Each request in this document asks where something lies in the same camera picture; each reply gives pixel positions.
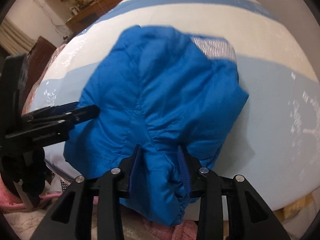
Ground white and blue bedspread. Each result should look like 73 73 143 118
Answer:
21 0 320 220

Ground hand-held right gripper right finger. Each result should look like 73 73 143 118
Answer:
177 144 292 240

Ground beige patterned quilt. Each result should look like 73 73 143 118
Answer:
4 205 100 240

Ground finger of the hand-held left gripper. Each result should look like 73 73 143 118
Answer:
21 102 80 120
31 104 101 131

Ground wall cables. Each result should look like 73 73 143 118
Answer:
51 15 72 40

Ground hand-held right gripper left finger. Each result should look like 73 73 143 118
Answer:
29 144 142 240

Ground wooden desk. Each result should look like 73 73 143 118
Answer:
66 1 101 33

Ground pink blanket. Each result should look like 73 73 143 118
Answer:
0 172 202 240

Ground potted green plant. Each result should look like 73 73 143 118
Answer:
71 0 86 16

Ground beige pleated curtain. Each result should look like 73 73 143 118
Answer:
0 19 35 53

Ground dark wooden headboard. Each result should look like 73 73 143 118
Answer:
26 36 57 64

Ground blue puffer jacket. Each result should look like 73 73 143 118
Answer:
63 24 250 227

